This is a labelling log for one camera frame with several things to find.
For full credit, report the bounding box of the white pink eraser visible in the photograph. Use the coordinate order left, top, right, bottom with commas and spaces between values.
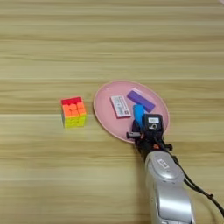
109, 94, 132, 119

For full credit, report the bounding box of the multicoloured Rubik's cube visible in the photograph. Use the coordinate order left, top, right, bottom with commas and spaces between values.
60, 96, 88, 129

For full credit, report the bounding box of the purple rectangular block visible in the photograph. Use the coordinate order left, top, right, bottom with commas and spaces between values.
126, 89, 157, 114

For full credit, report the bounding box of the pink round plate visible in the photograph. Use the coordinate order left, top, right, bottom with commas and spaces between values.
93, 80, 171, 144

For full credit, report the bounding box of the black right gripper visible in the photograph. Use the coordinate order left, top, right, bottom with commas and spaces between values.
126, 118, 174, 164

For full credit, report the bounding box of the blue rectangular block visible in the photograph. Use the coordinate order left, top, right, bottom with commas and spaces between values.
132, 103, 146, 130

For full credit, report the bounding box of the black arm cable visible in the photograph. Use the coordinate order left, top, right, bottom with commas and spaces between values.
170, 143, 224, 219

